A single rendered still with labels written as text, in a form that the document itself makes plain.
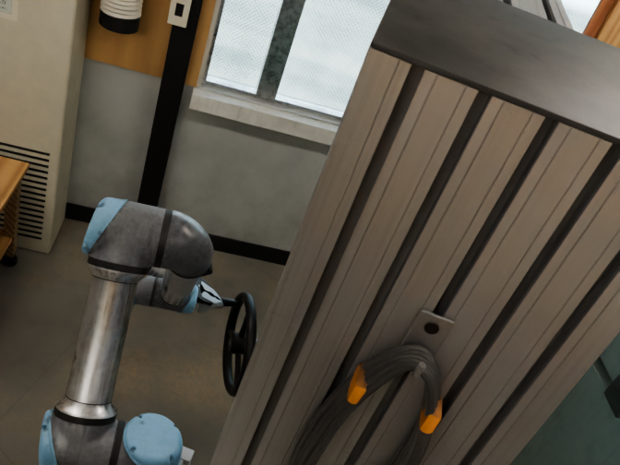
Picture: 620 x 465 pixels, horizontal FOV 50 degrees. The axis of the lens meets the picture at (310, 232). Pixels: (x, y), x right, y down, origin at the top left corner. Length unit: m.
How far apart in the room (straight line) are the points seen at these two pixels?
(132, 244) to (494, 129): 0.93
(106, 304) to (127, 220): 0.16
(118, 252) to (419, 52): 0.92
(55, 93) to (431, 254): 2.41
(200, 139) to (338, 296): 2.62
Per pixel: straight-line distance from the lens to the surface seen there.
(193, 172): 3.22
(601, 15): 3.04
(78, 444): 1.36
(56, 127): 2.88
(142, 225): 1.28
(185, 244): 1.29
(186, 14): 2.78
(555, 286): 0.51
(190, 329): 3.03
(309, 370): 0.59
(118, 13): 2.73
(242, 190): 3.25
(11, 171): 2.85
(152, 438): 1.37
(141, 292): 1.67
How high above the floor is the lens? 2.16
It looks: 34 degrees down
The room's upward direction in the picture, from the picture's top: 22 degrees clockwise
